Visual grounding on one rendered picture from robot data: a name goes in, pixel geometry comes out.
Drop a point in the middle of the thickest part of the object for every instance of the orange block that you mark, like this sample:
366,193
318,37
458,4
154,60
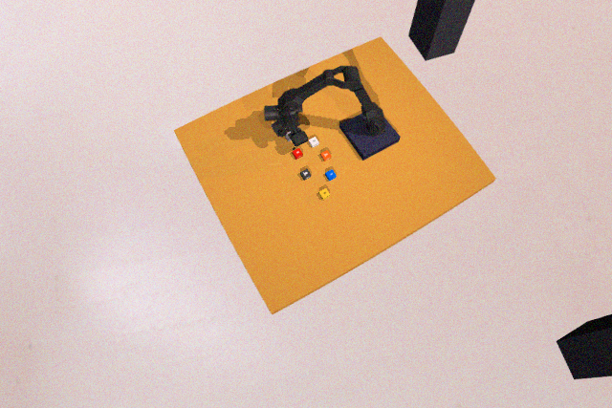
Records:
325,155

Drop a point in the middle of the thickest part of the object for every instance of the yellow block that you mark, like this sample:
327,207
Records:
324,194

